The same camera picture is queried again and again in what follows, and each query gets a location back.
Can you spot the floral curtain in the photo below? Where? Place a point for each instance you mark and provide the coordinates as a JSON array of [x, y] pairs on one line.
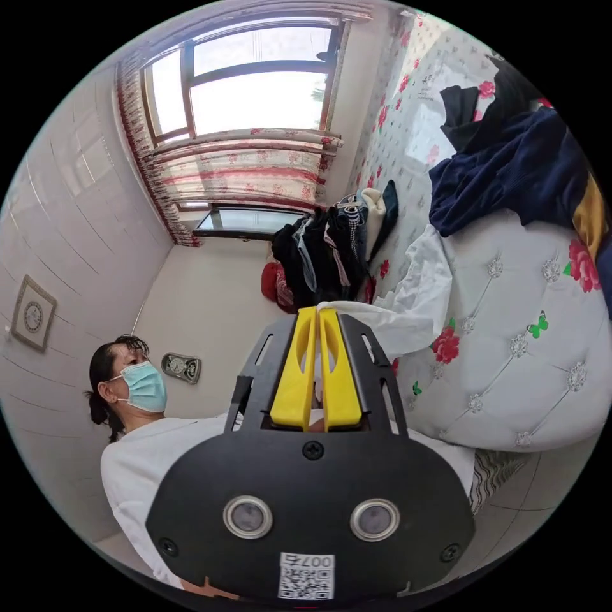
[[248, 172]]

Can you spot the pile of dark clothes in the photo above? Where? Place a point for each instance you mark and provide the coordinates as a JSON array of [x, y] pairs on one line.
[[507, 167]]

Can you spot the red cloth bag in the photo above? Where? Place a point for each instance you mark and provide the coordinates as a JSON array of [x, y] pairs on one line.
[[275, 284]]

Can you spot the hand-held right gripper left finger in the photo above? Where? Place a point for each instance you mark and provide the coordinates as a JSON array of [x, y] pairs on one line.
[[291, 382]]

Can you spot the bed with floral sheet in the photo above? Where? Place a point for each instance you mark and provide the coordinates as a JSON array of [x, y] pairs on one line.
[[507, 344]]

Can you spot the framed picture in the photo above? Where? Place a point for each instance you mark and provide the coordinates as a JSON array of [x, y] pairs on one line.
[[33, 313]]

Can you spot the window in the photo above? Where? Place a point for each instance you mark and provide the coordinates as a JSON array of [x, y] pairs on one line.
[[253, 91]]

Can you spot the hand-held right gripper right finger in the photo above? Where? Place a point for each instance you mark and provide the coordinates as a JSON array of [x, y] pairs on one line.
[[340, 382]]

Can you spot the person's body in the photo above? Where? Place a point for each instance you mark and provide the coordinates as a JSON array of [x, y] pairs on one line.
[[138, 459]]

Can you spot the silver clock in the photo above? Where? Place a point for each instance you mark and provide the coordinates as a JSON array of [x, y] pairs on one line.
[[180, 368]]

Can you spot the person's right hand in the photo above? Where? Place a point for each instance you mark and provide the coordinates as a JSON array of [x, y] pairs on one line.
[[210, 587]]

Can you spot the white dress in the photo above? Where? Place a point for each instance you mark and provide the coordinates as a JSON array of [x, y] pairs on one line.
[[421, 287]]

